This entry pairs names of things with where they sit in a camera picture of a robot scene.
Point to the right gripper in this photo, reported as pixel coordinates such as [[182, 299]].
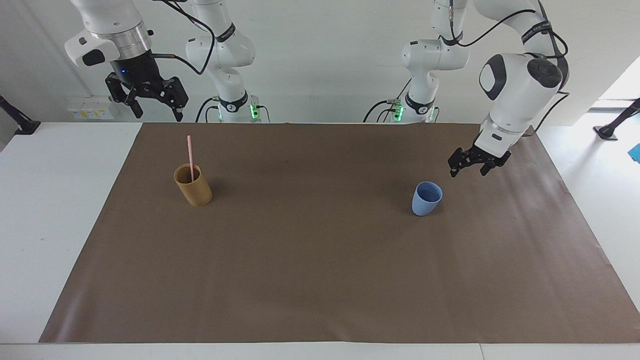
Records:
[[134, 70]]

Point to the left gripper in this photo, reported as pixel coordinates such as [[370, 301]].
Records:
[[490, 154]]

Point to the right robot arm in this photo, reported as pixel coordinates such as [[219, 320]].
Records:
[[222, 55]]

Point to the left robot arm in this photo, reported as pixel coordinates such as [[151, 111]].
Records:
[[520, 85]]

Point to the blue cup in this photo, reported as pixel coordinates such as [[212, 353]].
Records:
[[425, 202]]

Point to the pink chopstick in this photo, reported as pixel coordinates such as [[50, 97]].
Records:
[[190, 155]]

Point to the brown cup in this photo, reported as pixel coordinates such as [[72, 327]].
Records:
[[196, 192]]

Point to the black stand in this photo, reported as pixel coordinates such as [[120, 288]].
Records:
[[20, 122], [617, 122]]

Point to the blue flat object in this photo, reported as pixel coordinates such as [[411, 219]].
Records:
[[635, 153]]

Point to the white wall socket strip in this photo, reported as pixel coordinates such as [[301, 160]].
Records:
[[92, 109]]

